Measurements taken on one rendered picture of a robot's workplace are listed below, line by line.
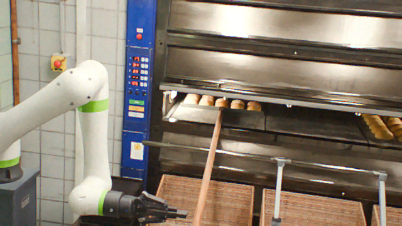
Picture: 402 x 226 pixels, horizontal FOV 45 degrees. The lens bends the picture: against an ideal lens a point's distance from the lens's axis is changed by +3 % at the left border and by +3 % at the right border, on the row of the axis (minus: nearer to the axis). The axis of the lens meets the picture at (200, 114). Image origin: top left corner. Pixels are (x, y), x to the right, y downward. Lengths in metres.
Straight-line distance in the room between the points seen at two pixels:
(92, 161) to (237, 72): 1.15
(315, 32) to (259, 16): 0.31
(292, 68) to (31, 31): 1.50
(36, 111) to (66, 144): 1.42
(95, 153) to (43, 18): 1.30
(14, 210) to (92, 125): 0.44
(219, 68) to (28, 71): 1.14
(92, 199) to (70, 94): 0.40
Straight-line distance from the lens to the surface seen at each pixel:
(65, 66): 2.88
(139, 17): 2.74
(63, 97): 1.63
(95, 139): 1.83
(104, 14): 2.83
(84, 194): 1.79
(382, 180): 2.52
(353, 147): 2.85
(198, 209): 1.79
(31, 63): 3.05
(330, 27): 2.70
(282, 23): 2.68
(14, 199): 1.98
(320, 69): 2.74
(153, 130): 2.88
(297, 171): 2.86
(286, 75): 2.71
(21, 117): 1.71
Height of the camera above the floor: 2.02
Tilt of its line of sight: 16 degrees down
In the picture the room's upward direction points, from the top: 5 degrees clockwise
